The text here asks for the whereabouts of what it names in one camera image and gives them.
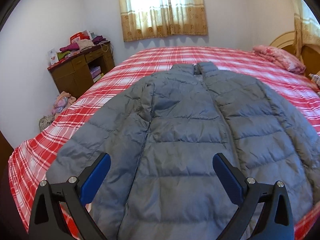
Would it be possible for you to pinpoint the grey puffer jacket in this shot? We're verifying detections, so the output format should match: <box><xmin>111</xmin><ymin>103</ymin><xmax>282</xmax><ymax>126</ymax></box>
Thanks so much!
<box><xmin>46</xmin><ymin>63</ymin><xmax>319</xmax><ymax>239</ymax></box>

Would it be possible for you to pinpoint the clothes pile on floor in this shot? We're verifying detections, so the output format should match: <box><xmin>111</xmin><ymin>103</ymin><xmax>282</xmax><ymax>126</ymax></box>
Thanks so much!
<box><xmin>39</xmin><ymin>91</ymin><xmax>76</xmax><ymax>132</ymax></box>

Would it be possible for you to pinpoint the clothes pile on desk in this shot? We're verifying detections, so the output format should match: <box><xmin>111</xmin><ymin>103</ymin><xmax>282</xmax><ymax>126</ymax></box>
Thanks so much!
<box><xmin>57</xmin><ymin>35</ymin><xmax>107</xmax><ymax>61</ymax></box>

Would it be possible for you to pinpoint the red plaid bed sheet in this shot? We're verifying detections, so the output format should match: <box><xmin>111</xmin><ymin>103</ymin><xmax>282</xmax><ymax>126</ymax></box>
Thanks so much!
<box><xmin>2</xmin><ymin>47</ymin><xmax>319</xmax><ymax>239</ymax></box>

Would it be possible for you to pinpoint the brown wooden desk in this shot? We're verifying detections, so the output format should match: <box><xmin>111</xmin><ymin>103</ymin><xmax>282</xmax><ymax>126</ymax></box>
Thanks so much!
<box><xmin>47</xmin><ymin>41</ymin><xmax>115</xmax><ymax>98</ymax></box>

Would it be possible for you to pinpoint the striped pillow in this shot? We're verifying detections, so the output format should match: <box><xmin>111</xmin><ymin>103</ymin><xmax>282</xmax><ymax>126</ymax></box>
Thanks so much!
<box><xmin>309</xmin><ymin>74</ymin><xmax>320</xmax><ymax>88</ymax></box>

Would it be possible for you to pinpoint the white card on desk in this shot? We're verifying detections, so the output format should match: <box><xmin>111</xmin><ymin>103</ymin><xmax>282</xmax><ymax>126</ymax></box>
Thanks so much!
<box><xmin>48</xmin><ymin>48</ymin><xmax>59</xmax><ymax>66</ymax></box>

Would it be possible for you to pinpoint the pink floral folded blanket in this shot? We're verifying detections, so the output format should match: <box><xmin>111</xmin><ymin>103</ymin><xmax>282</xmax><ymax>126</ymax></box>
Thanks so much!
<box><xmin>253</xmin><ymin>45</ymin><xmax>306</xmax><ymax>74</ymax></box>

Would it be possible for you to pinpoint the cream wooden headboard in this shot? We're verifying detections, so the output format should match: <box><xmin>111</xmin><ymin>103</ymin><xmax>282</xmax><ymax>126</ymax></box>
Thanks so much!
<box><xmin>269</xmin><ymin>31</ymin><xmax>320</xmax><ymax>79</ymax></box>

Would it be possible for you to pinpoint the red box on desk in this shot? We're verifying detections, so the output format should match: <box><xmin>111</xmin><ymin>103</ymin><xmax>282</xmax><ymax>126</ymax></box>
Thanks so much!
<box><xmin>69</xmin><ymin>32</ymin><xmax>89</xmax><ymax>44</ymax></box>

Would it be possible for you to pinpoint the beige side window curtain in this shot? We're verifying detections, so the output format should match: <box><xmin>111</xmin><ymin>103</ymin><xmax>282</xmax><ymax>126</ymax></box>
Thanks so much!
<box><xmin>292</xmin><ymin>0</ymin><xmax>319</xmax><ymax>59</ymax></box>

